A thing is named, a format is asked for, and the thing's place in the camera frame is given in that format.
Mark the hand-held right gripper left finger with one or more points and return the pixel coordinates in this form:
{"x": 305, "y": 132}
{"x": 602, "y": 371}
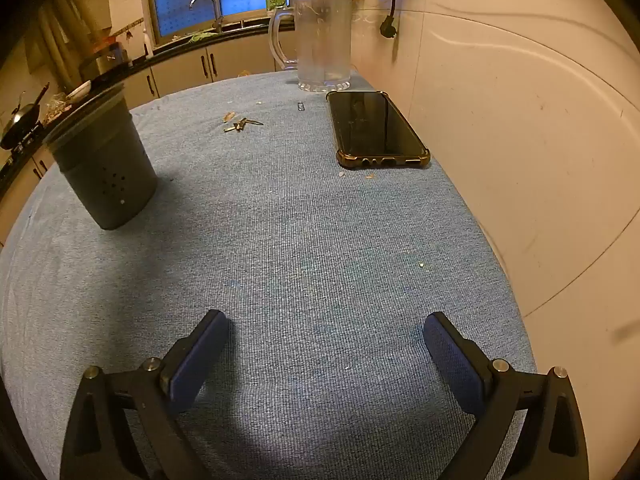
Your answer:
{"x": 200, "y": 360}

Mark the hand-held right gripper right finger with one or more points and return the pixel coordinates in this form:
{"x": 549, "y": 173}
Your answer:
{"x": 455, "y": 365}

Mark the dark grey utensil holder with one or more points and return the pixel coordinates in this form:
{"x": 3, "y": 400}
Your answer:
{"x": 100, "y": 170}

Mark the blue tablecloth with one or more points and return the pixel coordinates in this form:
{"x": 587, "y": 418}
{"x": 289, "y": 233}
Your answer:
{"x": 300, "y": 240}

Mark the brass keys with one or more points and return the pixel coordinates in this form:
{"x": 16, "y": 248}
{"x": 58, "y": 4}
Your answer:
{"x": 240, "y": 125}

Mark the black smartphone in brown case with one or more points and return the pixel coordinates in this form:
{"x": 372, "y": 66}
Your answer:
{"x": 375, "y": 125}

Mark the plastic bag of food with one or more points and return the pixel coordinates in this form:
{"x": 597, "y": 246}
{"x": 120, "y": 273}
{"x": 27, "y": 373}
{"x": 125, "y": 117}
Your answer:
{"x": 57, "y": 107}

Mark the beige lower kitchen cabinets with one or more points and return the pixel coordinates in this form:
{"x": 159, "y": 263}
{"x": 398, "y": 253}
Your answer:
{"x": 175, "y": 67}

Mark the white bowl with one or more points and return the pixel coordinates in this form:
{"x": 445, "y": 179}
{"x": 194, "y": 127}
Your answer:
{"x": 77, "y": 91}

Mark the black wok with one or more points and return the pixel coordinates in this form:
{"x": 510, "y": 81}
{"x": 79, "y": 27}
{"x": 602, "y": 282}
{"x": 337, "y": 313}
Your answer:
{"x": 20, "y": 120}

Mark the black kitchen countertop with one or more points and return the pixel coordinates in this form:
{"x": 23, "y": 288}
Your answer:
{"x": 172, "y": 50}

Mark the white dish soap bottle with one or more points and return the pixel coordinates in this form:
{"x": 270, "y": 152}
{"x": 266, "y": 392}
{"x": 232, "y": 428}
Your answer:
{"x": 146, "y": 44}

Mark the green cloth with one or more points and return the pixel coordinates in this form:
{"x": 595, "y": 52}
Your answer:
{"x": 200, "y": 36}

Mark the chrome kitchen faucet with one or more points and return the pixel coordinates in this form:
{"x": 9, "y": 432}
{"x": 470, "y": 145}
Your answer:
{"x": 216, "y": 12}

